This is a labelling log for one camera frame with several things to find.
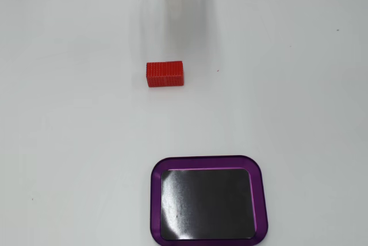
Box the purple tray with black mat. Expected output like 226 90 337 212
149 155 270 246

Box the red rectangular studded block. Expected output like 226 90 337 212
145 60 184 88

